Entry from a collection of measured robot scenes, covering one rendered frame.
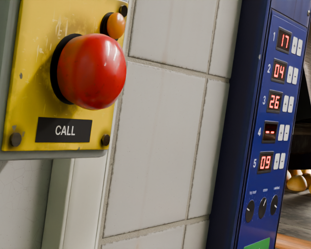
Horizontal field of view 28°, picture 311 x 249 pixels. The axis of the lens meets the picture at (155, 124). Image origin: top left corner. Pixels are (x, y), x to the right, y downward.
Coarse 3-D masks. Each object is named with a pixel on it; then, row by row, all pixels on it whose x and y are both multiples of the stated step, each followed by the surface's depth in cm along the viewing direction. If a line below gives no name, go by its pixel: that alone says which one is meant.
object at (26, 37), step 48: (0, 0) 29; (48, 0) 31; (96, 0) 34; (0, 48) 29; (48, 48) 31; (0, 96) 29; (48, 96) 32; (0, 144) 30; (48, 144) 32; (96, 144) 36
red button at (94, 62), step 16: (64, 48) 31; (80, 48) 31; (96, 48) 31; (112, 48) 31; (64, 64) 31; (80, 64) 30; (96, 64) 31; (112, 64) 31; (64, 80) 31; (80, 80) 30; (96, 80) 31; (112, 80) 32; (64, 96) 32; (80, 96) 31; (96, 96) 31; (112, 96) 32
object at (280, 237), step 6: (282, 234) 122; (276, 240) 122; (282, 240) 121; (288, 240) 121; (294, 240) 120; (300, 240) 120; (306, 240) 120; (276, 246) 122; (282, 246) 121; (288, 246) 120; (294, 246) 120; (300, 246) 119; (306, 246) 119
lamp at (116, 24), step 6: (108, 18) 35; (114, 18) 34; (120, 18) 35; (108, 24) 34; (114, 24) 34; (120, 24) 35; (108, 30) 35; (114, 30) 35; (120, 30) 35; (114, 36) 35; (120, 36) 35
